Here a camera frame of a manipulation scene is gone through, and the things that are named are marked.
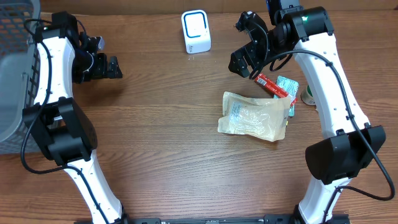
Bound red snack bar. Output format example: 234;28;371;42
254;73;297;106

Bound teal white snack packet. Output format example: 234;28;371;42
274;76;299;117

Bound beige snack bag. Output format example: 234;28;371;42
218;91;290;142

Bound green lid jar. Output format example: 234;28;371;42
300;85;316;106

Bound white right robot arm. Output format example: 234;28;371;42
229;1;386;223

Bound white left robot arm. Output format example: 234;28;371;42
22;11;128;223

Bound white barcode scanner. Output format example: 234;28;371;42
181;9;211;54

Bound grey plastic mesh basket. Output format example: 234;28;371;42
1;0;40;155

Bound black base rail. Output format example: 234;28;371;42
74;213;351;224

